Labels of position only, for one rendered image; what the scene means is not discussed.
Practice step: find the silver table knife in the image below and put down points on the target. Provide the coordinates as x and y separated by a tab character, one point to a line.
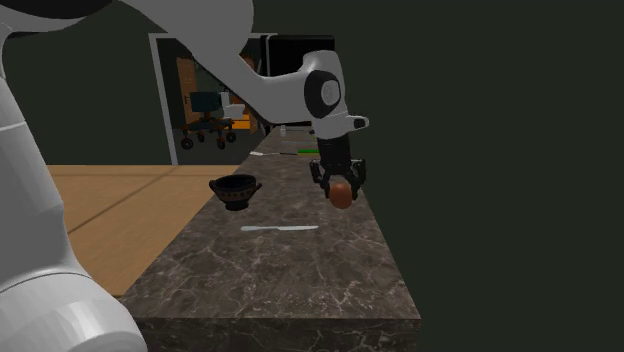
279	228

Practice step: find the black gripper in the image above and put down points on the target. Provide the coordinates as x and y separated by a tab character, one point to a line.
335	155

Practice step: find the green stick utensil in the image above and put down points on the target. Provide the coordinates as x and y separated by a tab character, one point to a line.
308	151

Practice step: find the dark green office chair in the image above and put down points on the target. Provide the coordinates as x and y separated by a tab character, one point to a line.
207	119

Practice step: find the small clear jar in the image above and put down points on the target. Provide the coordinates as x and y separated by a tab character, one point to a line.
283	131

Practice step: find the white door frame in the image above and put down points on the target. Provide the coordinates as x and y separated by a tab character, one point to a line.
161	97

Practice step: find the brown wooden door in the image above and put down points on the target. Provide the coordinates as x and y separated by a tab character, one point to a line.
186	92

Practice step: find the black box appliance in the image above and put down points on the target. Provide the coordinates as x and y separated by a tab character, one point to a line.
287	54

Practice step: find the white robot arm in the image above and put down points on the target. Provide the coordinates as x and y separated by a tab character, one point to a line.
34	204

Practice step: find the brown egg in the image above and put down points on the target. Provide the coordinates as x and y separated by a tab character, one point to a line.
340	196

